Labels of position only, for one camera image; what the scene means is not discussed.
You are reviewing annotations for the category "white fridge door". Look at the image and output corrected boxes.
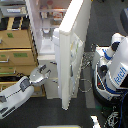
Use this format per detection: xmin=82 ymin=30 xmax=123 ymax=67
xmin=53 ymin=0 xmax=92 ymax=110

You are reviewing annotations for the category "wooden drawer cabinet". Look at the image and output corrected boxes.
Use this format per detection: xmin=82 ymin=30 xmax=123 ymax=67
xmin=0 ymin=16 xmax=46 ymax=98

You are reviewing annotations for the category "white blue robot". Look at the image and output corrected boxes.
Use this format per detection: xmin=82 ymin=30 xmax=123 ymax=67
xmin=92 ymin=33 xmax=128 ymax=105

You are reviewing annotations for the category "white fridge body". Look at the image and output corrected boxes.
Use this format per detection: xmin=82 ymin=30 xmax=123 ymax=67
xmin=25 ymin=0 xmax=81 ymax=100

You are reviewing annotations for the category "cable loop on floor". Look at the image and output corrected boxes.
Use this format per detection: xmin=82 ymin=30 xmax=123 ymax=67
xmin=79 ymin=78 xmax=93 ymax=94

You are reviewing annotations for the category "grey device on shelf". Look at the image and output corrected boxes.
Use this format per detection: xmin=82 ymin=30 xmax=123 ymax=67
xmin=0 ymin=5 xmax=27 ymax=17

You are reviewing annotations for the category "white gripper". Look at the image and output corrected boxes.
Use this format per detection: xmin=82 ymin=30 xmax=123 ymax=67
xmin=30 ymin=65 xmax=51 ymax=86

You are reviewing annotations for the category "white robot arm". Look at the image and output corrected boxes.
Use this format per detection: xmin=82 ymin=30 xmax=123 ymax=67
xmin=0 ymin=65 xmax=51 ymax=119

